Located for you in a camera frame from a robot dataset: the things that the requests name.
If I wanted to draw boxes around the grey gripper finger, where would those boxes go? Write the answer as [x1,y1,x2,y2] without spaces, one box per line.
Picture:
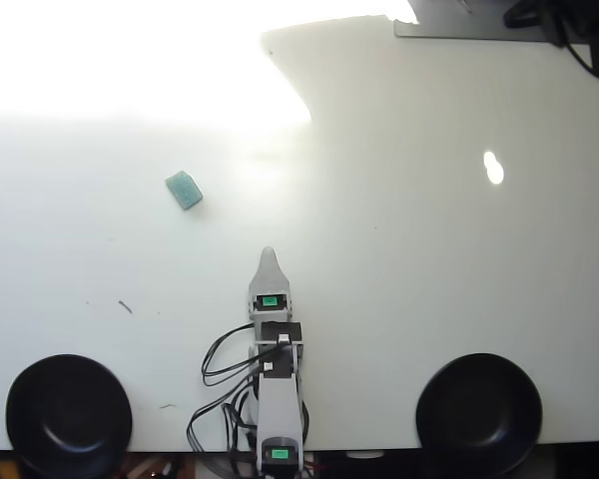
[249,245,291,293]

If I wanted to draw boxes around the black round bowl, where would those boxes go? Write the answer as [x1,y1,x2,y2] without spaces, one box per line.
[5,353,134,479]
[414,352,544,478]

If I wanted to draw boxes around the black cable bundle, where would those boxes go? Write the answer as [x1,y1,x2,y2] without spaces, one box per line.
[502,0,568,49]

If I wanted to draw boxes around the thin black cable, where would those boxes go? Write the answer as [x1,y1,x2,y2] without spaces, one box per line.
[561,39,596,75]

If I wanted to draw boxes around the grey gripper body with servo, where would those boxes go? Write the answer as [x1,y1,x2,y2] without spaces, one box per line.
[248,288,295,322]

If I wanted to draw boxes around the blue foam cube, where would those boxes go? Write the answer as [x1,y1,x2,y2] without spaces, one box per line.
[164,169,205,214]

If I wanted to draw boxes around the black servo cable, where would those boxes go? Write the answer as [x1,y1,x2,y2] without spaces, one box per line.
[186,386,259,454]
[201,322,261,388]

